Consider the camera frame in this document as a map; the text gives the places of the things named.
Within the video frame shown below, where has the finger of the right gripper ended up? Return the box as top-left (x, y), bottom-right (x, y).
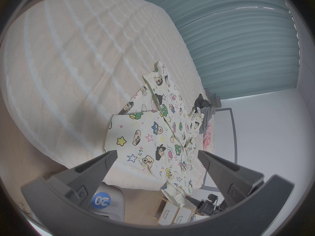
top-left (185, 195), bottom-right (203, 207)

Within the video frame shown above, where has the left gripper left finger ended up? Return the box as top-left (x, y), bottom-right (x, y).
top-left (48, 150), bottom-right (118, 206)

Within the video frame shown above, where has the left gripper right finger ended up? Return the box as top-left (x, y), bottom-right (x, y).
top-left (198, 150), bottom-right (264, 203)

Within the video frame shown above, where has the white printed pyjama top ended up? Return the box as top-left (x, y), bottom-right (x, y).
top-left (102, 60), bottom-right (205, 207)

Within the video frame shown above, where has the pile of clothes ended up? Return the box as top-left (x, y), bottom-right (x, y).
top-left (193, 94), bottom-right (216, 135)

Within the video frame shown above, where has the bed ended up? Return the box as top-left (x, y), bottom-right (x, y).
top-left (0, 0), bottom-right (238, 191)

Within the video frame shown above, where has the small wooden drawer table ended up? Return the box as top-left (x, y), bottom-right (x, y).
top-left (154, 197), bottom-right (197, 227)

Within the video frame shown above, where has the pink garment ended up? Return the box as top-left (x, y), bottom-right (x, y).
top-left (202, 123), bottom-right (216, 148)

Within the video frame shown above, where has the grey bedside table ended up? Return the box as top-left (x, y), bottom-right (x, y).
top-left (204, 88), bottom-right (222, 108)

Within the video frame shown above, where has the blue-green curtain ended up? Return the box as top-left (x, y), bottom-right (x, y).
top-left (176, 6), bottom-right (302, 100)
top-left (116, 0), bottom-right (291, 29)

